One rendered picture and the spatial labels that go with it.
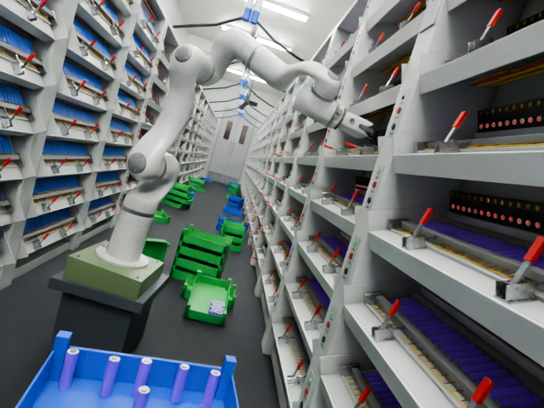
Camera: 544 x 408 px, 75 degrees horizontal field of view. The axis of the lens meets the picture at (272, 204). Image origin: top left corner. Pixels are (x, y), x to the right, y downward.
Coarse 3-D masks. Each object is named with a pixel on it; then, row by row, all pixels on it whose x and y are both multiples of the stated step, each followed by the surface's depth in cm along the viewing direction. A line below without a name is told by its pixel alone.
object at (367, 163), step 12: (336, 144) 157; (360, 144) 158; (372, 144) 151; (336, 156) 138; (348, 156) 124; (360, 156) 111; (372, 156) 102; (348, 168) 125; (360, 168) 112; (372, 168) 102
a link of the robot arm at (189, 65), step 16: (176, 48) 117; (192, 48) 117; (176, 64) 117; (192, 64) 116; (208, 64) 124; (176, 80) 120; (192, 80) 119; (176, 96) 123; (192, 96) 124; (176, 112) 124; (192, 112) 128; (160, 128) 123; (176, 128) 125; (144, 144) 122; (160, 144) 122; (128, 160) 121; (144, 160) 119; (160, 160) 122; (144, 176) 121; (160, 176) 127
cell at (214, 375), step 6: (210, 372) 61; (216, 372) 61; (210, 378) 61; (216, 378) 61; (210, 384) 61; (216, 384) 61; (210, 390) 61; (204, 396) 61; (210, 396) 61; (204, 402) 61; (210, 402) 62
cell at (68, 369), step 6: (72, 348) 57; (66, 354) 55; (72, 354) 55; (78, 354) 56; (66, 360) 55; (72, 360) 56; (66, 366) 55; (72, 366) 56; (66, 372) 56; (72, 372) 56; (60, 378) 56; (66, 378) 56; (72, 378) 57; (60, 384) 56; (66, 384) 56
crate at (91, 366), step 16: (64, 336) 57; (64, 352) 57; (80, 352) 59; (96, 352) 60; (112, 352) 61; (48, 368) 56; (80, 368) 60; (96, 368) 60; (128, 368) 62; (160, 368) 63; (176, 368) 64; (192, 368) 64; (208, 368) 65; (224, 368) 64; (32, 384) 49; (48, 384) 56; (80, 384) 58; (96, 384) 60; (128, 384) 62; (160, 384) 63; (192, 384) 65; (224, 384) 64; (32, 400) 51; (48, 400) 53; (64, 400) 54; (80, 400) 55; (96, 400) 56; (112, 400) 57; (128, 400) 58; (160, 400) 60; (192, 400) 62; (224, 400) 64
